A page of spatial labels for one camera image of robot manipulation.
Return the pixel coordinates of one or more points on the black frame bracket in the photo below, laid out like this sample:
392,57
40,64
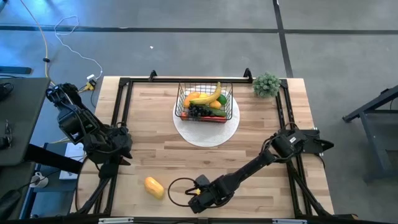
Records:
247,74
152,74

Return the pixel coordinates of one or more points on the white round placemat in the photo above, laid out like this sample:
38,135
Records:
202,135

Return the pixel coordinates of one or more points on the dark grey side table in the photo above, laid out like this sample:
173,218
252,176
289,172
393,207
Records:
382,140

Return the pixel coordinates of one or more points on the black aluminium table frame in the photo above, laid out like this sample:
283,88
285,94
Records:
168,80

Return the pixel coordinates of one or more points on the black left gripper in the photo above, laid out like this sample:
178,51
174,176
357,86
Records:
113,143

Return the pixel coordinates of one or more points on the white mug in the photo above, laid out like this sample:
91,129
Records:
38,180

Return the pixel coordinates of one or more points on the dark purple grape bunch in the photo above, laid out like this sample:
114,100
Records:
197,111

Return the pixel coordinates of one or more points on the yellow plug connector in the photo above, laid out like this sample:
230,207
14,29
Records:
89,86

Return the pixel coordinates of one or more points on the white paper sheet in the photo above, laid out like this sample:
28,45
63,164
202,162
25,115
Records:
72,154

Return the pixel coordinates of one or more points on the white power adapter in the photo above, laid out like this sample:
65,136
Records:
90,76

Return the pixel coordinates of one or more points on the potted green plant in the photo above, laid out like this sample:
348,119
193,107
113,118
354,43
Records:
266,84

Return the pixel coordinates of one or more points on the yellow orange mango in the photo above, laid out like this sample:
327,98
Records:
154,188
190,99

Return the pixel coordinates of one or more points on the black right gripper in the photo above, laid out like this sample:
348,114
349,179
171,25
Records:
214,194

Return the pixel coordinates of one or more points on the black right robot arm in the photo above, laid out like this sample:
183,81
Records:
248,168

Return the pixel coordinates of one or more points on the flat black bar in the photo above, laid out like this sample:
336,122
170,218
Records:
15,70

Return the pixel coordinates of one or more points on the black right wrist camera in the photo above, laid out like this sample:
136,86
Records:
202,180

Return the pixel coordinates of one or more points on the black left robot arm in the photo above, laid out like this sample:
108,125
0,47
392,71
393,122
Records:
74,121

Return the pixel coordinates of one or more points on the grey desk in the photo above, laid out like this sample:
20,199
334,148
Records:
21,118

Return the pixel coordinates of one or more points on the green lime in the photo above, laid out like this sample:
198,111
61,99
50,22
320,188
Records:
222,99

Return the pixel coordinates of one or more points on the yellow banana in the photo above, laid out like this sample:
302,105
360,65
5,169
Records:
208,99

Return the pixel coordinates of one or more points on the black metal beam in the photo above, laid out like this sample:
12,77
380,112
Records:
53,158

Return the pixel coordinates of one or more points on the silver metal plate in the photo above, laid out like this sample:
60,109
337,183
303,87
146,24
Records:
289,221
115,220

